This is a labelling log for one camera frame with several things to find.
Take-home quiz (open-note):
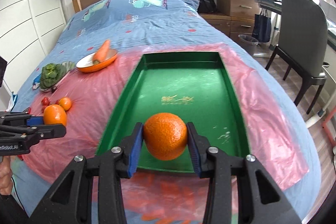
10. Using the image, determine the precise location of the orange fruit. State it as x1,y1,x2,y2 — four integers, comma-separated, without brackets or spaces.
43,105,67,126

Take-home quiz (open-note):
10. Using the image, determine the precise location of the red tomato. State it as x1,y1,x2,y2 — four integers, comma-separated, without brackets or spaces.
41,97,51,106

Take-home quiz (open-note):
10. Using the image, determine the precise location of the small orange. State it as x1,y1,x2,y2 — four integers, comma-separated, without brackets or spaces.
58,97,72,111

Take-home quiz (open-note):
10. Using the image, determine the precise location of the large orange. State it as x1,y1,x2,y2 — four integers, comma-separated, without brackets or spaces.
143,113,187,161

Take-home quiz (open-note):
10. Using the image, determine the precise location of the left hand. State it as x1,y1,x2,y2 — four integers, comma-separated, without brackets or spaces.
0,156,13,196

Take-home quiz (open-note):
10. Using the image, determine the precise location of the green bok choy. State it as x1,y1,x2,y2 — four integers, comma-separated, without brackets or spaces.
40,61,75,90

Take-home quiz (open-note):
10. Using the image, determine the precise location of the blue cartoon bedsheet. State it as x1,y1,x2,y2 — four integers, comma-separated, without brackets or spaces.
12,0,321,218

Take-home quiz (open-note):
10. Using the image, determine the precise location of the pink plastic sheet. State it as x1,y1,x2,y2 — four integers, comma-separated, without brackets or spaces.
23,43,320,218

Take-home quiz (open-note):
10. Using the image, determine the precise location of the orange white plate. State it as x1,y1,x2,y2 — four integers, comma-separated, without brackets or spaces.
76,49,117,73

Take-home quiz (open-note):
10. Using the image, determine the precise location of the green tray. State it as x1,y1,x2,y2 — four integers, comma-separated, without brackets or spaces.
96,51,250,157

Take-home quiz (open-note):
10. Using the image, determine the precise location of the carrot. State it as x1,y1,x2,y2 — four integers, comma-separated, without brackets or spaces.
92,40,110,65

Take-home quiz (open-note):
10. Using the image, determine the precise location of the white wardrobe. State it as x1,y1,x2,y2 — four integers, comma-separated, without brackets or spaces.
1,0,66,92

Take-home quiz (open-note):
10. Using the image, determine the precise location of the grey trash bin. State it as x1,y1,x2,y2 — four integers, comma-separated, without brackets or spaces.
237,34,259,56

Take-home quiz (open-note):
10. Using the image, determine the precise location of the low wooden nightstand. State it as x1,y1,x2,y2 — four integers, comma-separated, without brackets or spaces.
200,14,231,36

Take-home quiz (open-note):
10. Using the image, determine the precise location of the dark blue tote bag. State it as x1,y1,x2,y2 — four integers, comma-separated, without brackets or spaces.
252,9,272,43

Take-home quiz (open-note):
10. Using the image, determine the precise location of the grey chair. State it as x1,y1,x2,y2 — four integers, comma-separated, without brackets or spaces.
265,10,327,114

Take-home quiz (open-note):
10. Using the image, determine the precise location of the wooden drawer cabinet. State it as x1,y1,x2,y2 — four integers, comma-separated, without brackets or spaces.
217,0,260,42

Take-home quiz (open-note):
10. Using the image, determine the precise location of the desk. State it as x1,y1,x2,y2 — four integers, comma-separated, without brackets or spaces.
254,0,335,51

